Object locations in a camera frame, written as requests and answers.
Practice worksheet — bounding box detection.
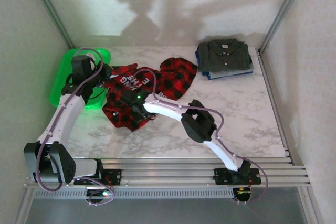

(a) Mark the red black plaid shirt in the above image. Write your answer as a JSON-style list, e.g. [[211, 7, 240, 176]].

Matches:
[[101, 57, 199, 132]]

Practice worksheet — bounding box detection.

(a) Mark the green plastic basket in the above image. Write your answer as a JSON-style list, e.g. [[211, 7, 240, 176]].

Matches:
[[49, 47, 112, 110]]

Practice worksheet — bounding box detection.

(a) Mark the controller board with lit LED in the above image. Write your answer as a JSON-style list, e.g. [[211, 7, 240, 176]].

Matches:
[[86, 187, 116, 201], [233, 187, 253, 201]]

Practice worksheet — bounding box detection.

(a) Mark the dark green striped shirt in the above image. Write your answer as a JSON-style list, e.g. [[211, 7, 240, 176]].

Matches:
[[196, 39, 254, 73]]

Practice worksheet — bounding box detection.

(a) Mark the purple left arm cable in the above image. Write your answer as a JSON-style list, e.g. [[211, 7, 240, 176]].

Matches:
[[35, 47, 116, 207]]

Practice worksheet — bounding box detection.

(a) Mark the aluminium corner post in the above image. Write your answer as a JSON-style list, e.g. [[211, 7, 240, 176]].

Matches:
[[258, 0, 311, 55], [25, 0, 76, 49]]

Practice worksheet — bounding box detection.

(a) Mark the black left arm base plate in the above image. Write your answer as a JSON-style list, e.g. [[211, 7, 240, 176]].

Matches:
[[73, 168, 123, 186]]

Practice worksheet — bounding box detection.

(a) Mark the aluminium rail frame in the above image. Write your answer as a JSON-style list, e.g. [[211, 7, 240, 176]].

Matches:
[[23, 157, 312, 189]]

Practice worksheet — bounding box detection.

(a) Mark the grey slotted cable duct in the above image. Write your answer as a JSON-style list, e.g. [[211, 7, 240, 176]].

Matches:
[[34, 188, 234, 200]]

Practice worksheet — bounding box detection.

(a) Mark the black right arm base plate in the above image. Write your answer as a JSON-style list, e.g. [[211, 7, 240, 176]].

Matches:
[[214, 167, 262, 185]]

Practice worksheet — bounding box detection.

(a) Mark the aluminium table side rail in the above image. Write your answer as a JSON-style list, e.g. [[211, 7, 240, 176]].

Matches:
[[257, 50, 293, 159]]

